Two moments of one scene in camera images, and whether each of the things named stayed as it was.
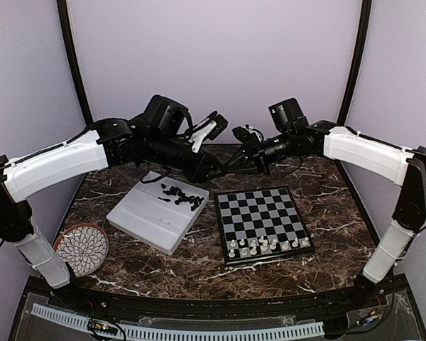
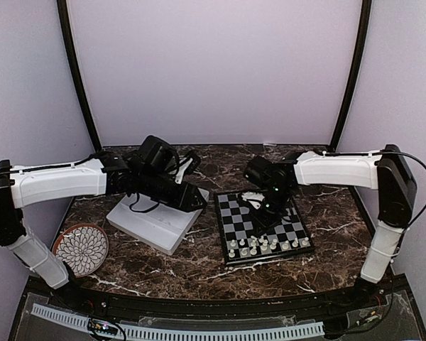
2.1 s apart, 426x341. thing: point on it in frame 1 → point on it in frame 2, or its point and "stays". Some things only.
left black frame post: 64,19 stays
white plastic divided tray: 158,211 stays
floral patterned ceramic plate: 83,246 stays
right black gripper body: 258,154 → 272,215
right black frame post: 345,107 stays
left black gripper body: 195,172 → 182,201
